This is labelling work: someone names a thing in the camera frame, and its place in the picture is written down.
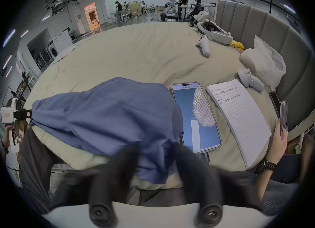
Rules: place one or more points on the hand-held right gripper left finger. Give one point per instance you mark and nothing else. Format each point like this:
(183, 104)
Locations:
(115, 173)

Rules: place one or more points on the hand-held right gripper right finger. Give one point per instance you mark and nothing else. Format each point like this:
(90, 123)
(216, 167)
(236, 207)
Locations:
(194, 173)

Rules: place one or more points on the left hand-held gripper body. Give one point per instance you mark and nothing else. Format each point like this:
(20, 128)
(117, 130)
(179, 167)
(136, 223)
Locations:
(7, 115)

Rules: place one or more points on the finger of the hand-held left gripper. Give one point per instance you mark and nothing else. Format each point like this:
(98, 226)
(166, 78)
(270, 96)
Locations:
(27, 116)

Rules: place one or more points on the dark blue shirt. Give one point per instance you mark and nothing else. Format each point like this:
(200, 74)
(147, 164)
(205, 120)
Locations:
(110, 121)

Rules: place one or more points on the person's left hand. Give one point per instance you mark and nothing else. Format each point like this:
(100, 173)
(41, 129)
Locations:
(6, 137)

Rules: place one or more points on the person's legs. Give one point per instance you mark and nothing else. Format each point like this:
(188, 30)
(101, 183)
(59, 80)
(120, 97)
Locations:
(34, 168)

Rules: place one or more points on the smartphone with lit screen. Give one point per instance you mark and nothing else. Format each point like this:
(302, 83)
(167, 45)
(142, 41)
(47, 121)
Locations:
(196, 116)

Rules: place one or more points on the washing machine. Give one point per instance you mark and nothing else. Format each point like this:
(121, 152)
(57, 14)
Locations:
(53, 51)

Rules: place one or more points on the open lined notebook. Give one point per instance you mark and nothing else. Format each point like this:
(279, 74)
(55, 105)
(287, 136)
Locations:
(241, 118)

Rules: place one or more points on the dark smartphone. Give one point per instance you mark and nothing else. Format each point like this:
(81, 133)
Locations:
(275, 104)

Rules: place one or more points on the white hand controller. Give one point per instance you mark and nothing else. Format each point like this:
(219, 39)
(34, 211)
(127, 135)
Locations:
(249, 79)
(204, 46)

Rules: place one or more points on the bed with beige sheet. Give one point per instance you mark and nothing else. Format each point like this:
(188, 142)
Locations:
(137, 54)

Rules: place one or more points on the white plastic bag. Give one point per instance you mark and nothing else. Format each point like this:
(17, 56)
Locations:
(264, 62)

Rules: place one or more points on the yellow packet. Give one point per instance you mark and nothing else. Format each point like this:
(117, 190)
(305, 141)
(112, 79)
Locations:
(237, 44)

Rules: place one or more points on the white stool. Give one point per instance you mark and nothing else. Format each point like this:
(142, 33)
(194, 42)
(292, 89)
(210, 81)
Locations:
(125, 17)

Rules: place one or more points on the white headset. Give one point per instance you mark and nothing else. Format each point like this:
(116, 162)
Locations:
(214, 31)

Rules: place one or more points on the grey padded headboard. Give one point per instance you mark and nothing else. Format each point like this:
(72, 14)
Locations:
(275, 32)

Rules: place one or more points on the white humanoid robot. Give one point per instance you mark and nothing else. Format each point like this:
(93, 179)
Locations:
(200, 0)
(169, 4)

